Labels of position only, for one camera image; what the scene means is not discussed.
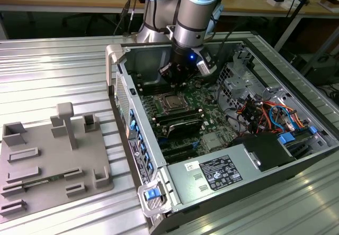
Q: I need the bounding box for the silver power supply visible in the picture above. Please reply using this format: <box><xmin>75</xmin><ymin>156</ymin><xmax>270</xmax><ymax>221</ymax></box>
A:
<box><xmin>166</xmin><ymin>133</ymin><xmax>297</xmax><ymax>206</ymax></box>

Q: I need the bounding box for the silver drive cage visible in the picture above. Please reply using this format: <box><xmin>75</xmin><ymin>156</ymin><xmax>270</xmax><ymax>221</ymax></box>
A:
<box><xmin>216</xmin><ymin>43</ymin><xmax>268</xmax><ymax>109</ymax></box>

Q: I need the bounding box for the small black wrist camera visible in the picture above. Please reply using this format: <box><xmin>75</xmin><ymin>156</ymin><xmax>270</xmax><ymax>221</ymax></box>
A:
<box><xmin>158</xmin><ymin>64</ymin><xmax>173</xmax><ymax>81</ymax></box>

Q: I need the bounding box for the CPU socket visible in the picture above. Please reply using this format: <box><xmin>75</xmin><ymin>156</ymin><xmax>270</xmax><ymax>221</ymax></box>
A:
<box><xmin>153</xmin><ymin>91</ymin><xmax>192</xmax><ymax>114</ymax></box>

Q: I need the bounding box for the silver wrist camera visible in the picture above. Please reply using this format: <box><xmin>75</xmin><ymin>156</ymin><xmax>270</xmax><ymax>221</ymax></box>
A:
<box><xmin>191</xmin><ymin>48</ymin><xmax>217</xmax><ymax>76</ymax></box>

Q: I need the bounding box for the black robot control cable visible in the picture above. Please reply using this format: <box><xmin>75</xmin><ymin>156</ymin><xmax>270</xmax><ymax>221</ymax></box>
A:
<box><xmin>113</xmin><ymin>0</ymin><xmax>141</xmax><ymax>37</ymax></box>

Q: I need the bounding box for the grey open PC case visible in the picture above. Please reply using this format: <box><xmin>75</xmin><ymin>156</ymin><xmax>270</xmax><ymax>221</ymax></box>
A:
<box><xmin>105</xmin><ymin>35</ymin><xmax>339</xmax><ymax>232</ymax></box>

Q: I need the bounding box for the black floor box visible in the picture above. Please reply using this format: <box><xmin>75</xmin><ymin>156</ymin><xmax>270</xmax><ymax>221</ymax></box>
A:
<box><xmin>304</xmin><ymin>56</ymin><xmax>339</xmax><ymax>87</ymax></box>

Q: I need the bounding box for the black graphics card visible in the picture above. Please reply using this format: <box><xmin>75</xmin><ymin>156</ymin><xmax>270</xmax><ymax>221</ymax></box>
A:
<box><xmin>167</xmin><ymin>120</ymin><xmax>204</xmax><ymax>140</ymax></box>

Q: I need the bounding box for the grey parts rack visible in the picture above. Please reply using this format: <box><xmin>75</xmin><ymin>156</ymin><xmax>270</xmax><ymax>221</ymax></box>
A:
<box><xmin>0</xmin><ymin>102</ymin><xmax>115</xmax><ymax>224</ymax></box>

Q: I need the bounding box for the green RAM stick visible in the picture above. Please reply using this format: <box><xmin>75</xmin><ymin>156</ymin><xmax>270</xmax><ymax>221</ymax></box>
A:
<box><xmin>157</xmin><ymin>109</ymin><xmax>203</xmax><ymax>126</ymax></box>
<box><xmin>22</xmin><ymin>174</ymin><xmax>66</xmax><ymax>188</ymax></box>

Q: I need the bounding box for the orange wire bundle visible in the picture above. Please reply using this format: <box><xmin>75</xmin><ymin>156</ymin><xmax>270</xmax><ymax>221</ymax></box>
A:
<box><xmin>261</xmin><ymin>101</ymin><xmax>310</xmax><ymax>128</ymax></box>

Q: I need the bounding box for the small white box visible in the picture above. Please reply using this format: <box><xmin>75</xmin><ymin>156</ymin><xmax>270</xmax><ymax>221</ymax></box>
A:
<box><xmin>267</xmin><ymin>0</ymin><xmax>291</xmax><ymax>8</ymax></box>

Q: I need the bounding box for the green motherboard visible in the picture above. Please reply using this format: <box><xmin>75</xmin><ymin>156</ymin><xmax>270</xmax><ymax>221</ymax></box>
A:
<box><xmin>137</xmin><ymin>76</ymin><xmax>239</xmax><ymax>164</ymax></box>

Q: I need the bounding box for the silver topped CPU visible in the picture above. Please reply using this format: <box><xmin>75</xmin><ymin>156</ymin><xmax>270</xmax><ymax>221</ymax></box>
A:
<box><xmin>163</xmin><ymin>96</ymin><xmax>183</xmax><ymax>108</ymax></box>

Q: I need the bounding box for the blue disk carrier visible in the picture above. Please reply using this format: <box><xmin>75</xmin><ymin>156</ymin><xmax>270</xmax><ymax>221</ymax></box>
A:
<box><xmin>278</xmin><ymin>126</ymin><xmax>318</xmax><ymax>159</ymax></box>

